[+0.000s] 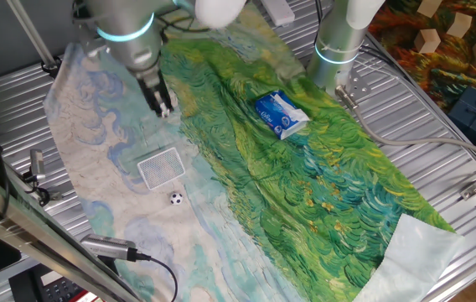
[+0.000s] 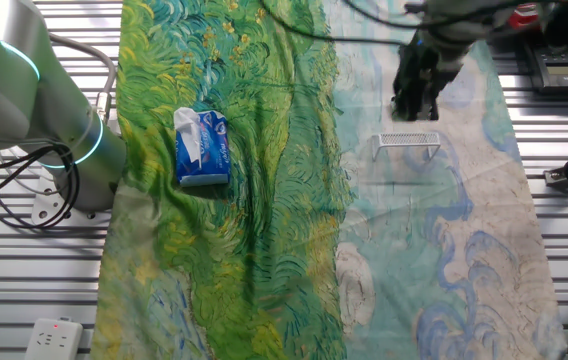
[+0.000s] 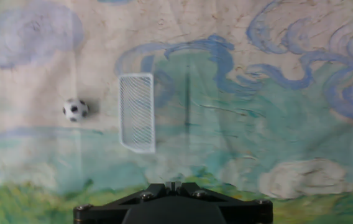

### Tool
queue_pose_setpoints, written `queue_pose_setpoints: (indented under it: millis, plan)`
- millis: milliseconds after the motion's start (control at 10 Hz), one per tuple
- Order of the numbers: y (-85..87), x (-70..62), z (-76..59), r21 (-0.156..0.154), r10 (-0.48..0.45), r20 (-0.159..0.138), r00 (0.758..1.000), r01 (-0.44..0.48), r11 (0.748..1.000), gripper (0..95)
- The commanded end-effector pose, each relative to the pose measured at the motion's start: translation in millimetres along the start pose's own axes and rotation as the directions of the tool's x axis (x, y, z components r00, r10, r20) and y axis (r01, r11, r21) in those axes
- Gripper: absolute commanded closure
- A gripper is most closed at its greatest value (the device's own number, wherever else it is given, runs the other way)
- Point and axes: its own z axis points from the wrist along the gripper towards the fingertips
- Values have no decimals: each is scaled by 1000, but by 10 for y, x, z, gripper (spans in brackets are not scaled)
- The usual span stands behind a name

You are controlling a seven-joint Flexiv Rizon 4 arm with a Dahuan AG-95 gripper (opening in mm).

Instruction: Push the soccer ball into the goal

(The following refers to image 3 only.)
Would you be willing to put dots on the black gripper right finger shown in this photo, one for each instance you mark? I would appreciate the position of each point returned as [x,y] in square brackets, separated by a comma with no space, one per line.
[241,213]

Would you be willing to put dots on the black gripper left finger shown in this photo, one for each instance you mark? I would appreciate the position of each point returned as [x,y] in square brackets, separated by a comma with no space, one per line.
[108,211]

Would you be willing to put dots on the small black white soccer ball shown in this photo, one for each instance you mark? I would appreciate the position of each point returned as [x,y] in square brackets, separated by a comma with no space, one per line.
[75,109]

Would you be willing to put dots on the white mesh toy goal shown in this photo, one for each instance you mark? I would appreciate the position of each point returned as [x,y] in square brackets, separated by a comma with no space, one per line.
[136,115]

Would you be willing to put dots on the green blue painted cloth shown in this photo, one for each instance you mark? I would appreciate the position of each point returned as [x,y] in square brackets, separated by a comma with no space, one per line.
[257,124]

